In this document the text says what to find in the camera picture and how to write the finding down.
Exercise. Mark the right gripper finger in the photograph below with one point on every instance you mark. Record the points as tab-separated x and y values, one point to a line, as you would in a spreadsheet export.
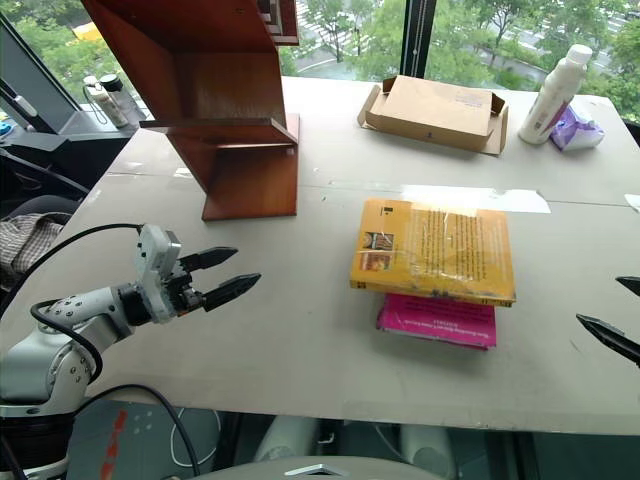
633	284
617	340

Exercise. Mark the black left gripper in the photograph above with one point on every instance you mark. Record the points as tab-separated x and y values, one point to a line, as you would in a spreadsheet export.
181	295

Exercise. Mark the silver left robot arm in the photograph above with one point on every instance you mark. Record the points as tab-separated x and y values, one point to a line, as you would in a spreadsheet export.
75	311

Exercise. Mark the red-brown wooden bookshelf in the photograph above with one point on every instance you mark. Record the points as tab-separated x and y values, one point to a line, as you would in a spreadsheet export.
225	90

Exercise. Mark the pink book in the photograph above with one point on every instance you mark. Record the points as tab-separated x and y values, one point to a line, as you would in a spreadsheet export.
435	320

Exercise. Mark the yellow book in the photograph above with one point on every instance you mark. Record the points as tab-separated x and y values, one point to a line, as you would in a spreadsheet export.
440	250

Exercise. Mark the white paper scrap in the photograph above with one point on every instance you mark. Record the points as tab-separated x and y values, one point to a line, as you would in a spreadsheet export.
634	202

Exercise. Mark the purple wet wipes pack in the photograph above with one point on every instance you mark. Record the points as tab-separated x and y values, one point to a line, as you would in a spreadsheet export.
575	131

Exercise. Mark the black side desk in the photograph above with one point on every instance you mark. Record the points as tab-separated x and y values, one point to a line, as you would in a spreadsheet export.
75	150

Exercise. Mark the black chair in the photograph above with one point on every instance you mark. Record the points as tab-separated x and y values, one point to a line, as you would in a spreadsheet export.
40	205

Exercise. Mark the plaid cloth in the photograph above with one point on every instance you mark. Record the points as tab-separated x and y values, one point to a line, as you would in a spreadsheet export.
25	240

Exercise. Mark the clear bottle with black cap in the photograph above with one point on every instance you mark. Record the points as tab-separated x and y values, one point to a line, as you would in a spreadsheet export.
116	102

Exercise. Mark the white plastic bottle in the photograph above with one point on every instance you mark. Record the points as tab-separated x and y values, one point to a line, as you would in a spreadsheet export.
552	95

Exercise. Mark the grey robot torso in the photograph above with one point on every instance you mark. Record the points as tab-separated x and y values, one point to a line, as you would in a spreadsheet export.
320	467

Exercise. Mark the small blue object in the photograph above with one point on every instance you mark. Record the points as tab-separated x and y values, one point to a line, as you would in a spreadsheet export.
4	131

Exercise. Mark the brown cardboard box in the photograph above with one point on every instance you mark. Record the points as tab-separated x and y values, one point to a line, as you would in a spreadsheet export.
430	112

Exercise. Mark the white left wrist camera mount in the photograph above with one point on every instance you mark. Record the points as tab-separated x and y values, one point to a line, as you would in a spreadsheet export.
156	250

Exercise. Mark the black window post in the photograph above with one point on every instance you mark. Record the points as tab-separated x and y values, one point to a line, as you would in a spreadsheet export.
416	35

